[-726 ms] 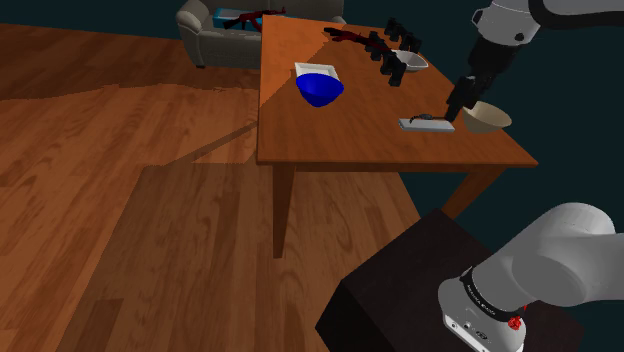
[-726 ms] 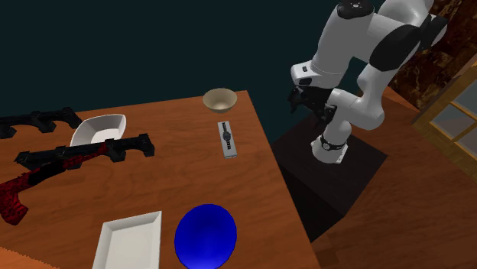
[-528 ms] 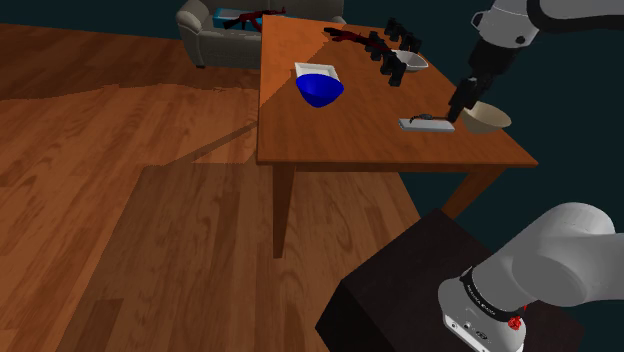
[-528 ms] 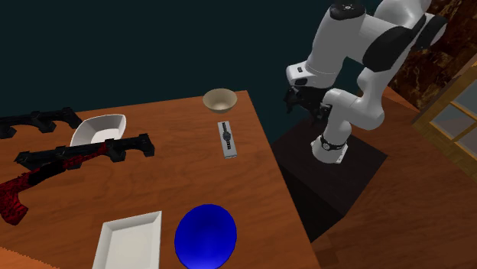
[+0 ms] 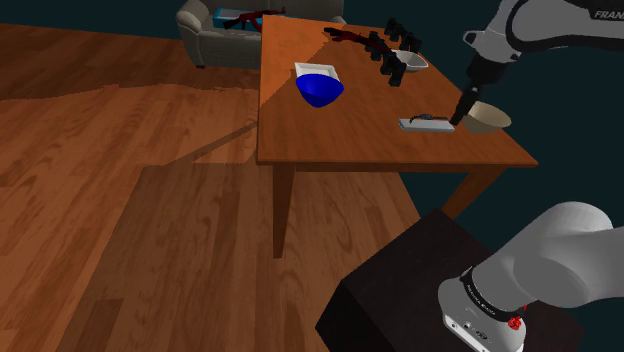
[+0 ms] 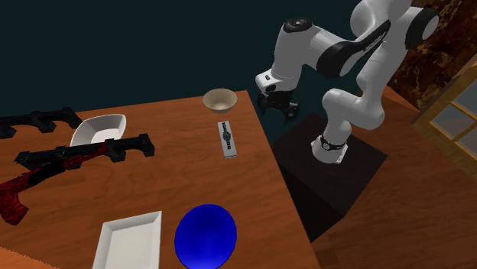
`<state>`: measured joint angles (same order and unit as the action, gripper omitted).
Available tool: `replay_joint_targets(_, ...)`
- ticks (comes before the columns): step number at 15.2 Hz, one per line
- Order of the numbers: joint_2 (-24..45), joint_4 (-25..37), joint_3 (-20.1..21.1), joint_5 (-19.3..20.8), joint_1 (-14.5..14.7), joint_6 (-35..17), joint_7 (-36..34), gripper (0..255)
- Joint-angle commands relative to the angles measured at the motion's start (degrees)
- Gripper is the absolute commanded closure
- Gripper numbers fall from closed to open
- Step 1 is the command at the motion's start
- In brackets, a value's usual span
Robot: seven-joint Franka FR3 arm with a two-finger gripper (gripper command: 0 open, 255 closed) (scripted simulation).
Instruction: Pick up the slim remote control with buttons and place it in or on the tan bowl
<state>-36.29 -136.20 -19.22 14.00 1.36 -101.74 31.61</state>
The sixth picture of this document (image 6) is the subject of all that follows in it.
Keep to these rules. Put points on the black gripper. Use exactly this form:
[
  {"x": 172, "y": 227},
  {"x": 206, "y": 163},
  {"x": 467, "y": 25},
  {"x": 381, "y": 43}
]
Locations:
[{"x": 278, "y": 98}]

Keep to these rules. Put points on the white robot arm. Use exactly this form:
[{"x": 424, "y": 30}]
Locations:
[{"x": 365, "y": 100}]

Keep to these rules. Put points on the beige bowl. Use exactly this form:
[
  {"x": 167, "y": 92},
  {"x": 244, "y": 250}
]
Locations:
[{"x": 220, "y": 100}]

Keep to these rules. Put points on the grey box with wristwatch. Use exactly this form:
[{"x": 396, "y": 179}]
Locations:
[{"x": 227, "y": 143}]

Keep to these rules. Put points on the dark robot stand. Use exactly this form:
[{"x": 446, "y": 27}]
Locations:
[{"x": 328, "y": 178}]

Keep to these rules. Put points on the brown wooden table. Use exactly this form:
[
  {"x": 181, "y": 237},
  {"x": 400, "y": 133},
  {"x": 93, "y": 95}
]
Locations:
[{"x": 186, "y": 178}]

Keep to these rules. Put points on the blue round plate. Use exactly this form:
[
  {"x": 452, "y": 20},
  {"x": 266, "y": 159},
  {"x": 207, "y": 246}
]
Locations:
[{"x": 205, "y": 236}]

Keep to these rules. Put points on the wooden framed window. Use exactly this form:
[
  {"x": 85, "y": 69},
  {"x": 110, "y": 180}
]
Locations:
[{"x": 452, "y": 123}]

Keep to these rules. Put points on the white boat-shaped bowl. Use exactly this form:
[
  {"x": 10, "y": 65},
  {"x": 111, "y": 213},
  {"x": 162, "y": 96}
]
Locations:
[{"x": 98, "y": 128}]

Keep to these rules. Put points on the white rectangular tray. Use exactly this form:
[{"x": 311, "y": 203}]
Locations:
[{"x": 128, "y": 242}]

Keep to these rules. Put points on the red and black toy gun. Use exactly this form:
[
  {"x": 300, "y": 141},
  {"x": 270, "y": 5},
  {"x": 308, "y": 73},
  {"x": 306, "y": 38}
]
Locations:
[{"x": 15, "y": 193}]

